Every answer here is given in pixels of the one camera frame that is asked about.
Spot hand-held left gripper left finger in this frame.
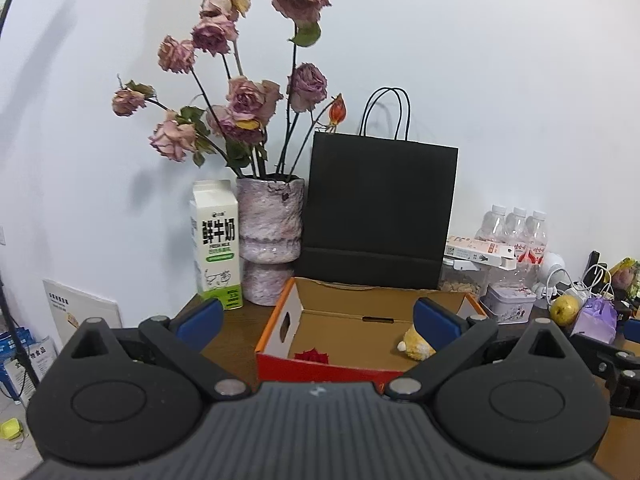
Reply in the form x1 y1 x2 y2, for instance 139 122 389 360
70 297 252 403

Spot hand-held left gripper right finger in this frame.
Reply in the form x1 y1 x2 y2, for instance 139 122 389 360
384 297 571 404

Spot yellow plush toy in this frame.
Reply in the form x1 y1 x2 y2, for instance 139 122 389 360
397 324 438 362

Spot orange cardboard box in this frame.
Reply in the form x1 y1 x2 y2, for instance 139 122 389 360
255 276 488 395

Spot red fabric flower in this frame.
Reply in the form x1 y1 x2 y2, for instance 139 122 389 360
292 347 332 363

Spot purple plastic bag pack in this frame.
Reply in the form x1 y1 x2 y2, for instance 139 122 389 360
570 296 618 345

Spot clear plastic snack container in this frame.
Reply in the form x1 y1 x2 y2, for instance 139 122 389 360
439 255 493 297

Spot small yellow wrapped bouquet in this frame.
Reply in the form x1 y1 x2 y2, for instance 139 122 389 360
611 257 640 301

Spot white green milk carton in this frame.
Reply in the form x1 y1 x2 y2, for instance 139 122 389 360
189 180 245 312

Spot small printed tin box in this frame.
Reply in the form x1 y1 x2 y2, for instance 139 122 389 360
479 282 538 325

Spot black charger plug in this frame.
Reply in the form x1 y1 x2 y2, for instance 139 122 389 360
584 250 603 288

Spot long white carton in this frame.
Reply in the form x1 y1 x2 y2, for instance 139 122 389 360
445 235 518 268

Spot small white round fan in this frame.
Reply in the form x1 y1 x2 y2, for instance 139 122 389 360
532 251 568 296

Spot clear water bottle red label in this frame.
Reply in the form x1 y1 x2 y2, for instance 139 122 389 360
474 204 510 243
505 206 530 256
525 210 550 266

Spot white board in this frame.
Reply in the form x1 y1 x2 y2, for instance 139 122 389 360
42 279 122 348

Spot pink mottled vase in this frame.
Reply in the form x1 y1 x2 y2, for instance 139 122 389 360
236 174 306 307

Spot black paper bag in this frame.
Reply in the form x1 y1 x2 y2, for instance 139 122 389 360
292 87 460 291

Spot black stand pole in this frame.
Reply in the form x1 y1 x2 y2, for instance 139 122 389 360
0 280 40 393

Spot blue white packets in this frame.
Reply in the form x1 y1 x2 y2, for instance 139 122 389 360
0 327 56 403

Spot bunch of dried pink roses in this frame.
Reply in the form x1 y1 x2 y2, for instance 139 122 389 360
111 0 348 181

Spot white charging cable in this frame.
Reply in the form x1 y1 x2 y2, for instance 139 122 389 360
547 264 617 306

